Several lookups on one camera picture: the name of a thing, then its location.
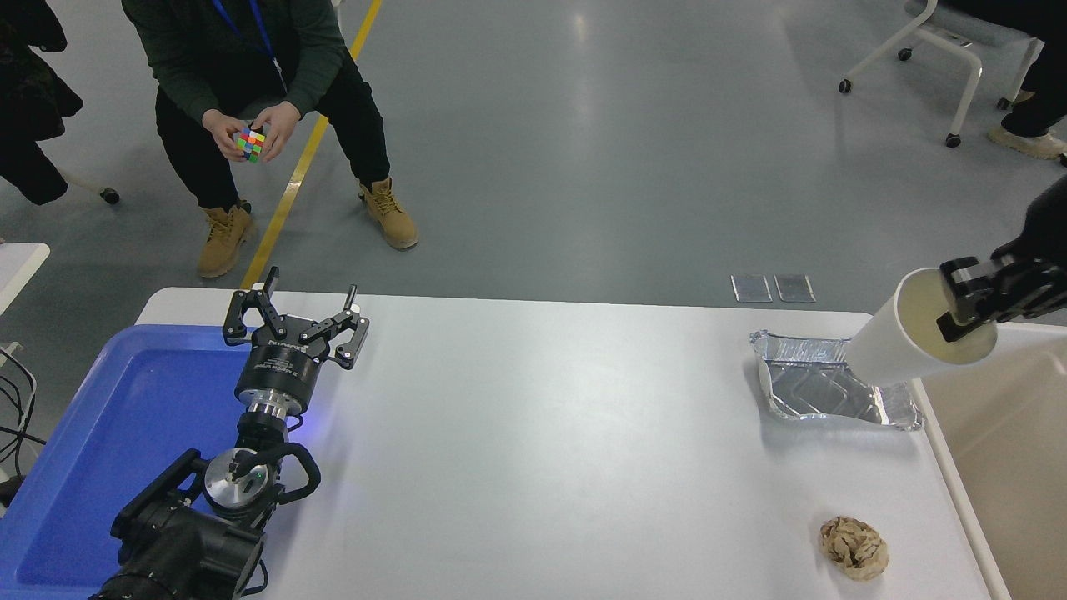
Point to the dark coat pile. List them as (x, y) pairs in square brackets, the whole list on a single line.
[(29, 100)]

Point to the colourful puzzle cube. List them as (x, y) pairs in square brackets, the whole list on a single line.
[(250, 145)]

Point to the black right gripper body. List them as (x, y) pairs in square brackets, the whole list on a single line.
[(1046, 225)]

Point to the person with pale shoe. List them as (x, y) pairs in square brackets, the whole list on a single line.
[(1038, 83)]

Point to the silver foil tray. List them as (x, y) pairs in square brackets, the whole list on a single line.
[(809, 392)]

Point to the blue plastic tray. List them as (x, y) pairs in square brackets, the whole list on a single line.
[(125, 417)]

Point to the person on chair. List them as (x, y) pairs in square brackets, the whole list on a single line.
[(200, 58)]

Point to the person's right hand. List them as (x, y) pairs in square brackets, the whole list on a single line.
[(221, 129)]

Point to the large pale bin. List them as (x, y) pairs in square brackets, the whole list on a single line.
[(1000, 467)]

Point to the crumpled tan paper ball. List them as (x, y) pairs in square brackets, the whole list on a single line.
[(852, 546)]

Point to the white paper cup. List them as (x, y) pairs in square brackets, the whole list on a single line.
[(884, 342)]

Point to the white side table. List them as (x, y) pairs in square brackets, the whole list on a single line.
[(17, 267)]

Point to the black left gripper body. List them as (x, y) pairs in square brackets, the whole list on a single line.
[(275, 375)]

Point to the metal floor plate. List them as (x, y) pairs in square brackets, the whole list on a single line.
[(793, 288), (750, 288)]

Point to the white wheeled chair under coats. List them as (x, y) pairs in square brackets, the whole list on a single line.
[(87, 187)]

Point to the person's left hand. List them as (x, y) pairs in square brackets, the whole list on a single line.
[(282, 125)]

